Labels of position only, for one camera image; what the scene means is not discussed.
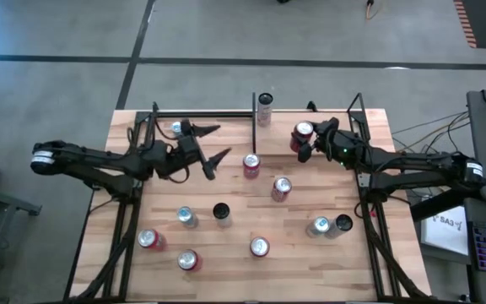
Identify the yellow extension cable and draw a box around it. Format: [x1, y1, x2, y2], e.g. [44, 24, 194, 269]
[364, 0, 381, 21]

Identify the white Celsius can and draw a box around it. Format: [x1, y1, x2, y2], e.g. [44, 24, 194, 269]
[325, 214, 354, 241]
[212, 202, 233, 230]
[256, 92, 274, 128]

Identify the black aluminium table frame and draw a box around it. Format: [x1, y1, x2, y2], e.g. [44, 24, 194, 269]
[63, 107, 434, 304]

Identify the red Star Wars Coca-Cola can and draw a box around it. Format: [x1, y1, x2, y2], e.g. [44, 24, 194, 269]
[270, 176, 294, 204]

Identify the black base cable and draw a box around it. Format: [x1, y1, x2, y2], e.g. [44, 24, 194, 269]
[351, 201, 370, 219]

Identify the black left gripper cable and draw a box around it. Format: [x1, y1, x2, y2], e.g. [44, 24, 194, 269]
[127, 122, 192, 185]

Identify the white paper sign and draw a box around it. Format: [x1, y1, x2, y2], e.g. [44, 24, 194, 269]
[419, 205, 470, 257]

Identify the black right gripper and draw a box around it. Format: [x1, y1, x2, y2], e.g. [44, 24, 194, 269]
[297, 117, 370, 170]

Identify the black floor cable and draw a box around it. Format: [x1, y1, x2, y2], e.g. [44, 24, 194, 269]
[390, 110, 480, 153]

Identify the red Fanta strawberry can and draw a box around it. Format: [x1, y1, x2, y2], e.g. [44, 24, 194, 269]
[241, 153, 262, 180]
[249, 236, 272, 258]

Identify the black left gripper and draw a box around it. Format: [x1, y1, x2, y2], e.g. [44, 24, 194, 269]
[160, 120, 232, 182]

